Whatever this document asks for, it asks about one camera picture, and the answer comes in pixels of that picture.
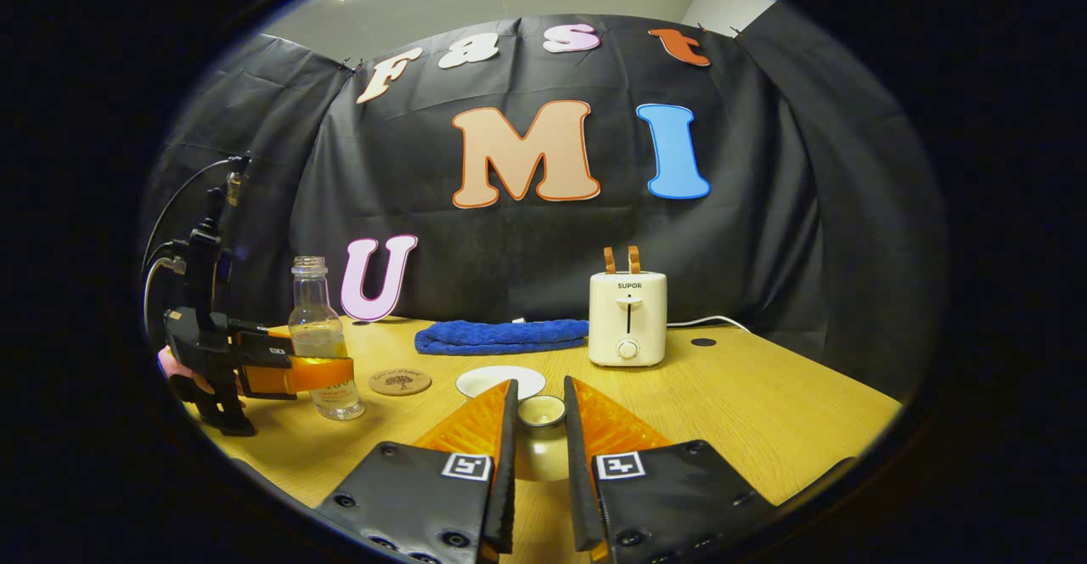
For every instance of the cream toaster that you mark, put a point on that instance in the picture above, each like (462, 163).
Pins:
(628, 322)

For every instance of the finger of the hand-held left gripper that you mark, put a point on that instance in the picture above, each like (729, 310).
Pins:
(314, 375)
(263, 339)

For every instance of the clear water bottle orange label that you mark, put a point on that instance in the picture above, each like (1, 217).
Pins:
(316, 326)

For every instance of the cream ceramic teacup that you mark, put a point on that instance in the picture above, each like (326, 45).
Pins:
(488, 380)

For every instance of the round cork coaster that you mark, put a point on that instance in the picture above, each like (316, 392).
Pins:
(399, 381)

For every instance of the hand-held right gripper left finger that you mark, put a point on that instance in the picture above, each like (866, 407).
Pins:
(507, 479)

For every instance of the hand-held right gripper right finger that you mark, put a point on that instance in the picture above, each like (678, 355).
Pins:
(577, 479)

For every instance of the toast slice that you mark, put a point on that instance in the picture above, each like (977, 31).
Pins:
(609, 260)
(633, 259)

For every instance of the blue towel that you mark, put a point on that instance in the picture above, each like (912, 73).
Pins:
(501, 336)

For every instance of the cream teacup lid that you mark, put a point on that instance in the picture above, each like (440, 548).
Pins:
(541, 449)

